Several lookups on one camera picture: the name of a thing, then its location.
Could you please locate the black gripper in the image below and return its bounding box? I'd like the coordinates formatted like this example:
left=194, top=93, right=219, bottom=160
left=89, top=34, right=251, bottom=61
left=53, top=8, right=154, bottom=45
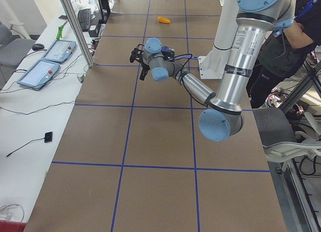
left=139, top=50, right=150, bottom=81

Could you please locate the yellow corn cob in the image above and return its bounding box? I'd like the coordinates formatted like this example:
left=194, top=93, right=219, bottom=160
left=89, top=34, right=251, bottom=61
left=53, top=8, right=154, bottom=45
left=157, top=16, right=171, bottom=24

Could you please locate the dark blue saucepan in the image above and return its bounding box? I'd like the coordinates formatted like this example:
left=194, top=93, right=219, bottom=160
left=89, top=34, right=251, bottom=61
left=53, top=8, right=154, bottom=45
left=161, top=46, right=198, bottom=62

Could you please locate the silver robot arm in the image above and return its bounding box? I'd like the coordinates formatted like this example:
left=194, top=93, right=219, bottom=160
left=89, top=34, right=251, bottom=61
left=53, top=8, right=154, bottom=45
left=130, top=0, right=296, bottom=142

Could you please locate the black keyboard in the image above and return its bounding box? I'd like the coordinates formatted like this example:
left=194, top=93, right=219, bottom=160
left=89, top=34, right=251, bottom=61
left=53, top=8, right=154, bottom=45
left=77, top=9, right=91, bottom=32

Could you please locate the far blue teach pendant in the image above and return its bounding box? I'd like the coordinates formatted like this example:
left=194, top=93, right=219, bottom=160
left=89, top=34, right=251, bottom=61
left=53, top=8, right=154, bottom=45
left=42, top=39, right=76, bottom=64

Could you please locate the blue teach pendant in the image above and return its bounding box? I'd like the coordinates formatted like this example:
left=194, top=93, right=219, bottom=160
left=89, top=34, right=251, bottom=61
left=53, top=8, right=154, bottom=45
left=42, top=39, right=76, bottom=64
left=17, top=59, right=60, bottom=90

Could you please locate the green clamp tool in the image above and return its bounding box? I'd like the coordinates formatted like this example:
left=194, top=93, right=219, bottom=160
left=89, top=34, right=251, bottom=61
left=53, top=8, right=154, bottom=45
left=56, top=26, right=63, bottom=40

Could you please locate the near blue teach pendant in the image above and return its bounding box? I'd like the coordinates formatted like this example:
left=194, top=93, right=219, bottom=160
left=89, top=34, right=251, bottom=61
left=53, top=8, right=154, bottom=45
left=17, top=59, right=60, bottom=90

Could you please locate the black computer mouse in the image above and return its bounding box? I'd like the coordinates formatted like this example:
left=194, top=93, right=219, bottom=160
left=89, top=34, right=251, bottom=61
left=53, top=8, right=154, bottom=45
left=32, top=43, right=45, bottom=51

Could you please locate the small black square pad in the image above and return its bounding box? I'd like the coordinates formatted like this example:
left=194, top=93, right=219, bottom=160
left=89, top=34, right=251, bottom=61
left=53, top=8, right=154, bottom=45
left=44, top=132, right=53, bottom=143

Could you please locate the person in dark clothes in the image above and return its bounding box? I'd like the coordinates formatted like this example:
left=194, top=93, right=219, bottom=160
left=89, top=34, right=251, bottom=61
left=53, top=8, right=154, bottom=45
left=246, top=0, right=320, bottom=108

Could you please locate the grey office chair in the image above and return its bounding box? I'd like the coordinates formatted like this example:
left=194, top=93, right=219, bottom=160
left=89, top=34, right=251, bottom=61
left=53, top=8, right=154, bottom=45
left=253, top=107, right=320, bottom=174

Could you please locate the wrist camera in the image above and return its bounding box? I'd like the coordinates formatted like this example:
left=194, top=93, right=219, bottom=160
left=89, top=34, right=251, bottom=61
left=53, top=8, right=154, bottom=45
left=129, top=48, right=143, bottom=63

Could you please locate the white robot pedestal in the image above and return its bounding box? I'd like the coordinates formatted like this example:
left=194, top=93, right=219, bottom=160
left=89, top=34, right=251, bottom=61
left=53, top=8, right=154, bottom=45
left=199, top=0, right=239, bottom=79

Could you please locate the aluminium frame post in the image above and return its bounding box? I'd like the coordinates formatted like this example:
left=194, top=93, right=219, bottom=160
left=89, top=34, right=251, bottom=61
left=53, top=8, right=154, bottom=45
left=60, top=0, right=94, bottom=68

